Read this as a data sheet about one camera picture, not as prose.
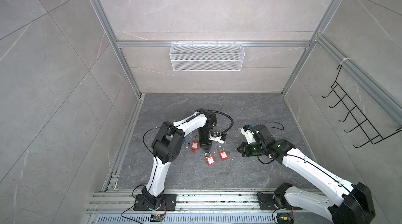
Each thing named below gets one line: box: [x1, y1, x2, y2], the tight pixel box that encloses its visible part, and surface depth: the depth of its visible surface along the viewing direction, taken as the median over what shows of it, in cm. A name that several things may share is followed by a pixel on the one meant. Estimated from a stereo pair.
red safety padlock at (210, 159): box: [204, 151, 216, 166], surface depth 87 cm
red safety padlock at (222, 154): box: [217, 145, 229, 161], surface depth 90 cm
